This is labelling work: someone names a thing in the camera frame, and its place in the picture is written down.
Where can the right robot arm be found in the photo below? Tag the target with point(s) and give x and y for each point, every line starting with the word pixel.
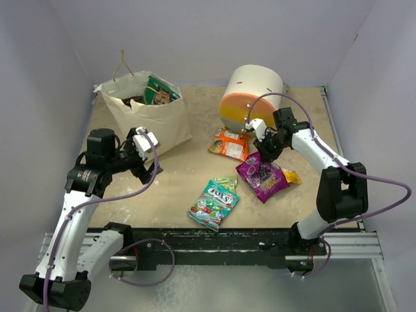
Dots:
pixel 341 195

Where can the orange snack packet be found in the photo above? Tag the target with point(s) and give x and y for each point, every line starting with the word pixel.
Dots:
pixel 229 144

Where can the purple candy bag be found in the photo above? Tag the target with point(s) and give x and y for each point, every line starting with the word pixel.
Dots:
pixel 265 179

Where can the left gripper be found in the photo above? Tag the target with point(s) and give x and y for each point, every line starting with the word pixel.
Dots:
pixel 140 171

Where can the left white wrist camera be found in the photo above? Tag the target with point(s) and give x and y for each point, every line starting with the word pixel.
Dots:
pixel 144 140

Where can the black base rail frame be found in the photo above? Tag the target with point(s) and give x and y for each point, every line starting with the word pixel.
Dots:
pixel 267 247

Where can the small light green packet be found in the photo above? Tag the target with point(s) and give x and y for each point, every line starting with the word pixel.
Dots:
pixel 228 182

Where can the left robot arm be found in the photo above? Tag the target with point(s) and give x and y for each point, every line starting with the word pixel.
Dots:
pixel 63 278

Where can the green snack bag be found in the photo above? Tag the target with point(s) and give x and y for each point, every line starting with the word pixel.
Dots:
pixel 157 92

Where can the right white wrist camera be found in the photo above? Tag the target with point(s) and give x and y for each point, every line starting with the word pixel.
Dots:
pixel 256 127

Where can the white cylinder toy drawers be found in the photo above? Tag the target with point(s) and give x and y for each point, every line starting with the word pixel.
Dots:
pixel 248 96

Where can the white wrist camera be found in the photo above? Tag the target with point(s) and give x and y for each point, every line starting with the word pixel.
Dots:
pixel 256 127
pixel 144 140

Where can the teal Fox's candy bag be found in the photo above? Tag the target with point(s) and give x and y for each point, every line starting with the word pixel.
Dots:
pixel 213 205

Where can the brown Kettle chips bag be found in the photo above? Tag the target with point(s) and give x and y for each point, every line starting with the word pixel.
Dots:
pixel 127 101

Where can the white paper bag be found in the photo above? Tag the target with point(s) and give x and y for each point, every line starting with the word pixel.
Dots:
pixel 169 122

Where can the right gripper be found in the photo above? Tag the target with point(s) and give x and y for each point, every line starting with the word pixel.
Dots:
pixel 265 154

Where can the yellow small snack box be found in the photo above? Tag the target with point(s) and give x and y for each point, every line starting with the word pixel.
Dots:
pixel 291 176

